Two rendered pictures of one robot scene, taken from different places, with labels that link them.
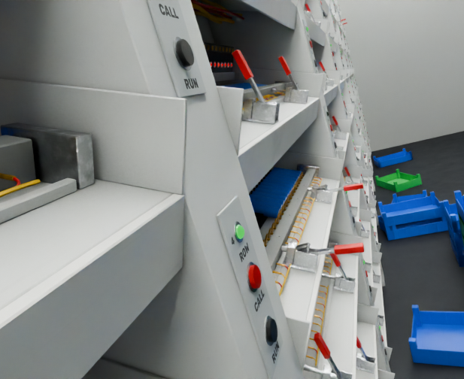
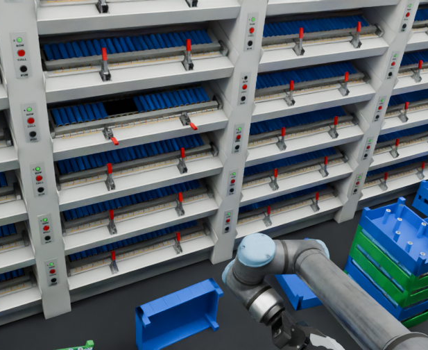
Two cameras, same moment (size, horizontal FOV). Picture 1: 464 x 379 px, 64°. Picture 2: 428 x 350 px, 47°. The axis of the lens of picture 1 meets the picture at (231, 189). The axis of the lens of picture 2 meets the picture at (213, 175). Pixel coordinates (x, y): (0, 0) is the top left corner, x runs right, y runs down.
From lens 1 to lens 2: 133 cm
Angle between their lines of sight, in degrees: 39
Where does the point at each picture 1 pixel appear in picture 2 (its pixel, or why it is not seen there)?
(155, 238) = not seen: outside the picture
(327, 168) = (226, 108)
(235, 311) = (17, 123)
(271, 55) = (226, 22)
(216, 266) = (14, 112)
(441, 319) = not seen: hidden behind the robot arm
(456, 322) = not seen: hidden behind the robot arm
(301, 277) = (99, 137)
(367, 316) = (217, 200)
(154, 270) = not seen: outside the picture
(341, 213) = (225, 137)
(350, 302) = (171, 175)
